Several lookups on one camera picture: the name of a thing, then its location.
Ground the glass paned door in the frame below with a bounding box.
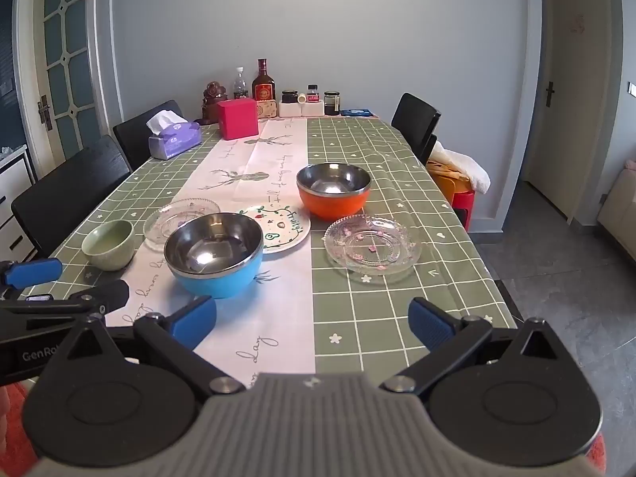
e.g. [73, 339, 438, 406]
[12, 0, 107, 175]

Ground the small glass plate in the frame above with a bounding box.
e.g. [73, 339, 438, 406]
[143, 198, 221, 252]

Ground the orange steel bowl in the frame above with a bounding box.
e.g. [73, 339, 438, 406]
[297, 162, 372, 221]

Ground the pink box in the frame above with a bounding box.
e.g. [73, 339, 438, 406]
[217, 98, 260, 141]

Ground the white towel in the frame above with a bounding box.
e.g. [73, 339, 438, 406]
[432, 142, 491, 194]

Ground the glass door handle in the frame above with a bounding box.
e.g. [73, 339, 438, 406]
[37, 94, 53, 132]

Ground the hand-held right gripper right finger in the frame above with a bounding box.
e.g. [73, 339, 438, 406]
[380, 297, 564, 398]

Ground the black chair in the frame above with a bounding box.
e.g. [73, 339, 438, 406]
[417, 133, 439, 166]
[112, 100, 186, 172]
[391, 92, 442, 152]
[11, 134, 132, 262]

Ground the white drawer cabinet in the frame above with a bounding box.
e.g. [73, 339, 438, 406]
[0, 144, 38, 262]

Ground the brown figurine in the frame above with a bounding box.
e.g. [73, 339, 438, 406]
[201, 81, 228, 122]

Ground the brown liquor bottle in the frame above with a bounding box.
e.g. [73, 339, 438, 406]
[252, 58, 276, 102]

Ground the person's red clothing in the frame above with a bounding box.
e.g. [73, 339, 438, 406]
[0, 380, 608, 477]

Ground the white printed ceramic plate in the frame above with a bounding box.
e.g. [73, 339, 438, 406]
[237, 204, 312, 254]

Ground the large flowered glass plate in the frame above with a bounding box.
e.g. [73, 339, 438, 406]
[324, 213, 422, 276]

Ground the blue steel bowl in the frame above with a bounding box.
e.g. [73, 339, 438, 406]
[164, 213, 264, 300]

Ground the cream door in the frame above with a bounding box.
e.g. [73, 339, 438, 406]
[524, 0, 612, 224]

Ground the yellow cloth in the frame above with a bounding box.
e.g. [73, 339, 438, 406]
[426, 159, 470, 182]

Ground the cream low cabinet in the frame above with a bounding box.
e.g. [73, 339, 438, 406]
[596, 159, 636, 246]

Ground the purple tissue pack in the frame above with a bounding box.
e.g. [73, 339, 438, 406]
[145, 112, 202, 161]

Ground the green ceramic bowl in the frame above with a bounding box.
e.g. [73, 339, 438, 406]
[81, 219, 136, 272]

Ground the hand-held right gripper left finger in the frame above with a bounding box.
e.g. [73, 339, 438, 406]
[64, 295, 246, 398]

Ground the pale deer print table runner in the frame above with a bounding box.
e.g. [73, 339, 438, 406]
[104, 116, 319, 388]

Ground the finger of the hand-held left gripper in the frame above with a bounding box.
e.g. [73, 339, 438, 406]
[0, 279, 131, 318]
[0, 257, 64, 291]

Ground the white box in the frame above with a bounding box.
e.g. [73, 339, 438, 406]
[278, 101, 325, 118]

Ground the orange plastic stool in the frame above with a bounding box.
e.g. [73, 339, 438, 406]
[430, 171, 470, 206]

